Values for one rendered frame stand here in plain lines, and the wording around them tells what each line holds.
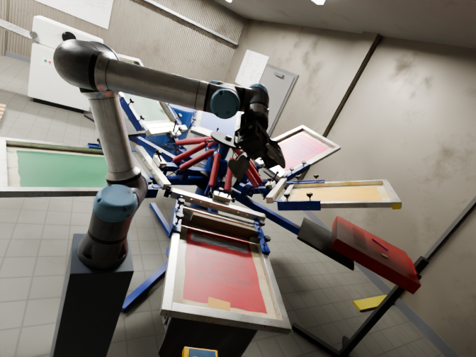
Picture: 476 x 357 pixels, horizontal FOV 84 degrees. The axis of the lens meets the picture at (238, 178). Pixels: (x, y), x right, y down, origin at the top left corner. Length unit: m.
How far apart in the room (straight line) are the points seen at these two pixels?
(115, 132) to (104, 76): 0.22
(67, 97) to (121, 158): 4.84
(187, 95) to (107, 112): 0.30
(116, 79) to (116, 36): 7.66
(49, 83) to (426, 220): 6.04
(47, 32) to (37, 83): 0.82
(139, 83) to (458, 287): 3.85
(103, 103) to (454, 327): 4.01
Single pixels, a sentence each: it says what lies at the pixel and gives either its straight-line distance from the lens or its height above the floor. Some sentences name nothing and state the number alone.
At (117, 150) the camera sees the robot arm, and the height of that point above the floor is 1.52.
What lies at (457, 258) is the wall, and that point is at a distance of 4.02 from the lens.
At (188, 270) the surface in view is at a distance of 1.39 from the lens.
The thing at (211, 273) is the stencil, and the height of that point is 0.96.
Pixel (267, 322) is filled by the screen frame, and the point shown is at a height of 0.99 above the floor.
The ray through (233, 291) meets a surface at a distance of 1.41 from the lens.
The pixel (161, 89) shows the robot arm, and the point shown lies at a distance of 0.72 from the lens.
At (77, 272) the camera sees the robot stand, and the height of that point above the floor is 1.20.
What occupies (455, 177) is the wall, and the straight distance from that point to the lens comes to 4.05.
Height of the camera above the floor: 1.91
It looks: 22 degrees down
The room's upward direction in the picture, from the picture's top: 24 degrees clockwise
